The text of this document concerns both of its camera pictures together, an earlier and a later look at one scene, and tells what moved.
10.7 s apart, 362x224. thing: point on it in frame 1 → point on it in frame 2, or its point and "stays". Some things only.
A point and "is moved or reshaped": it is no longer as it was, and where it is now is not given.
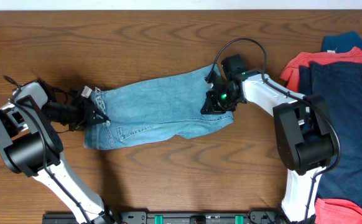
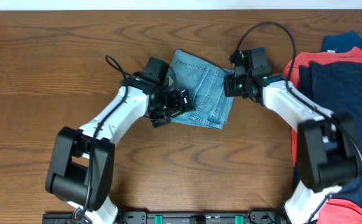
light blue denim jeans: x=162 y=108 is moved or reshaped
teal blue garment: x=344 y=42 stays
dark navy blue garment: x=350 y=93 stays
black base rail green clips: x=179 y=217 stays
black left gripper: x=88 y=117 → x=176 y=107
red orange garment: x=291 y=72 stays
